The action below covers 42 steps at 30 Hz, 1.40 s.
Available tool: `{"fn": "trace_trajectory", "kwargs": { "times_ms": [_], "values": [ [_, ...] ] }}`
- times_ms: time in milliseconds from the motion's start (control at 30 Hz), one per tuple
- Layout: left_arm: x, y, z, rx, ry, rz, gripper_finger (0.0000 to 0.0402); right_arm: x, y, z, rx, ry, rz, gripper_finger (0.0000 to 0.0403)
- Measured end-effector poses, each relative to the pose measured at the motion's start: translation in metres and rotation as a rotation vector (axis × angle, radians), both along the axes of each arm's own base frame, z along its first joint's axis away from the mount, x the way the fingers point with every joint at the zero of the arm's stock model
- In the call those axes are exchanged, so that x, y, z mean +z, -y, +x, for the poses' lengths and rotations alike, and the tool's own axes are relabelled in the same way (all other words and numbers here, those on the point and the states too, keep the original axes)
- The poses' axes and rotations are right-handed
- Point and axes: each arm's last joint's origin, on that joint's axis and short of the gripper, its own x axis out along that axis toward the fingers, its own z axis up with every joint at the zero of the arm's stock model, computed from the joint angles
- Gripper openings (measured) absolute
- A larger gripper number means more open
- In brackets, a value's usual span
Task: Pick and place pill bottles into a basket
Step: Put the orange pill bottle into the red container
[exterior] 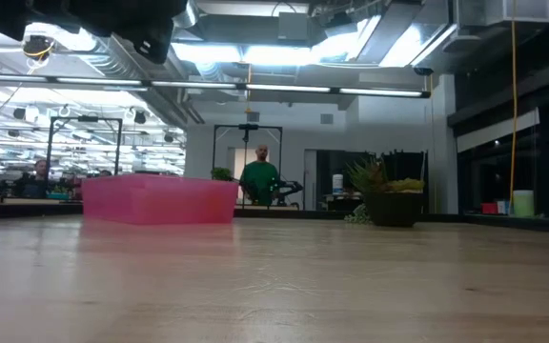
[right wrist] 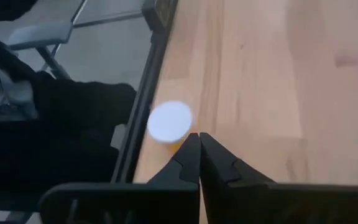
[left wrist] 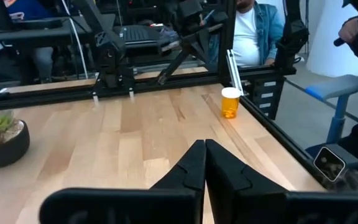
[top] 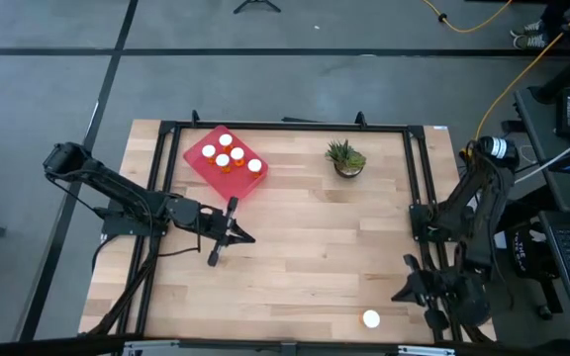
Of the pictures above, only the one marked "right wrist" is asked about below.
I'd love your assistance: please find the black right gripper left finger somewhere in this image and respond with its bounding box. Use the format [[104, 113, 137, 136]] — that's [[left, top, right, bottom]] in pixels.
[[39, 133, 201, 224]]

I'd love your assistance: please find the grey chair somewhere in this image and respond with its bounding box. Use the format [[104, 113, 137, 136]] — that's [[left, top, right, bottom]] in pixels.
[[7, 20, 88, 80]]

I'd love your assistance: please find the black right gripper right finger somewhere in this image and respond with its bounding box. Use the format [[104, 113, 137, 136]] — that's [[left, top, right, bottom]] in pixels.
[[200, 132, 358, 224]]

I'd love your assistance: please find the person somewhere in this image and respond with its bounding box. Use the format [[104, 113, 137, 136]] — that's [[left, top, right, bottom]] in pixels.
[[0, 26, 138, 212]]

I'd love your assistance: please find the orange pill bottle white cap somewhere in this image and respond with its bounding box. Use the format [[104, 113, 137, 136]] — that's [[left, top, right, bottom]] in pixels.
[[147, 100, 195, 153]]

